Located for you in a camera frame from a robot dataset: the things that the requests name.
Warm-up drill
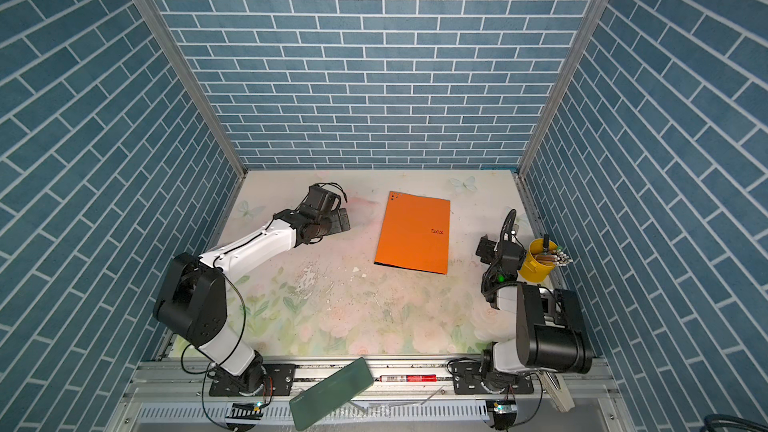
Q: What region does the orange black file folder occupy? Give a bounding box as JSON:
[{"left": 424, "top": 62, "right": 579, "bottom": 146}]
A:
[{"left": 374, "top": 191, "right": 451, "bottom": 275}]

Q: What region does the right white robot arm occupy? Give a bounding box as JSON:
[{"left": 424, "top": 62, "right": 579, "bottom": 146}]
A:
[{"left": 476, "top": 233, "right": 595, "bottom": 391}]

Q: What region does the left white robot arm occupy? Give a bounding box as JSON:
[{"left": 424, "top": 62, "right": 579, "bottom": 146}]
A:
[{"left": 153, "top": 182, "right": 350, "bottom": 395}]

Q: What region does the yellow pen cup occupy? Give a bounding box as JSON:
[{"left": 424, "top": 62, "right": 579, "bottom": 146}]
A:
[{"left": 519, "top": 238, "right": 557, "bottom": 283}]

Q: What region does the red marker pen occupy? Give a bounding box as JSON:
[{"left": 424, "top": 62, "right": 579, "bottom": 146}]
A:
[{"left": 377, "top": 374, "right": 437, "bottom": 383}]

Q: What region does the green board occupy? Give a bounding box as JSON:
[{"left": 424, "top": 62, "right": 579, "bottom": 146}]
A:
[{"left": 289, "top": 357, "right": 375, "bottom": 431}]

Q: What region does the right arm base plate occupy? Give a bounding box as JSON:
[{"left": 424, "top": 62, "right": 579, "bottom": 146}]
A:
[{"left": 445, "top": 358, "right": 534, "bottom": 395}]

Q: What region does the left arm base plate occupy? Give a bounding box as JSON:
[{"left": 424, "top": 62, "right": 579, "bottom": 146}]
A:
[{"left": 206, "top": 362, "right": 296, "bottom": 398}]

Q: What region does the aluminium front rail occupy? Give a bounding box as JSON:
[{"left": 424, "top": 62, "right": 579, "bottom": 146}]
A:
[{"left": 123, "top": 355, "right": 619, "bottom": 408}]

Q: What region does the aluminium corner frame post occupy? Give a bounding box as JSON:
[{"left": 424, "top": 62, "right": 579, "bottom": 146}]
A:
[{"left": 517, "top": 0, "right": 609, "bottom": 177}]

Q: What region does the left aluminium frame post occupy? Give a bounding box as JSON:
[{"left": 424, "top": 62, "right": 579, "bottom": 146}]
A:
[{"left": 132, "top": 0, "right": 247, "bottom": 179}]

